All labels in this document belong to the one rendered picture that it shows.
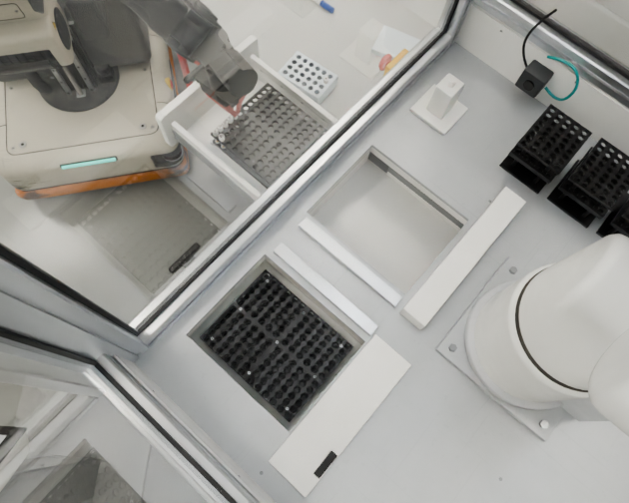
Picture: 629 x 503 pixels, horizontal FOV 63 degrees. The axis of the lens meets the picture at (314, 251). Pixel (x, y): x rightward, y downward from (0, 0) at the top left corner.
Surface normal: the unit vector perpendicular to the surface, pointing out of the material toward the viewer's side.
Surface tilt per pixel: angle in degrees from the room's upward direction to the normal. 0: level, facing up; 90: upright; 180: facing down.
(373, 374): 0
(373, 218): 0
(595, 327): 68
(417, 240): 0
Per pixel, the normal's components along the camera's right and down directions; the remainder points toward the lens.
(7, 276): 0.75, 0.64
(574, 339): -0.62, 0.58
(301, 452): 0.05, -0.33
